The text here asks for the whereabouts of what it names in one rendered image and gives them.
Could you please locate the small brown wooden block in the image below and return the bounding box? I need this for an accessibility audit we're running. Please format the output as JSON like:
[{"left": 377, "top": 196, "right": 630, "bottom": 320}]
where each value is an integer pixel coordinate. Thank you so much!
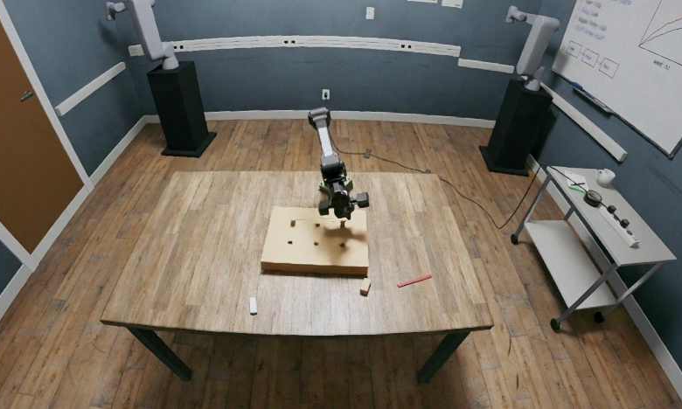
[{"left": 359, "top": 278, "right": 371, "bottom": 295}]

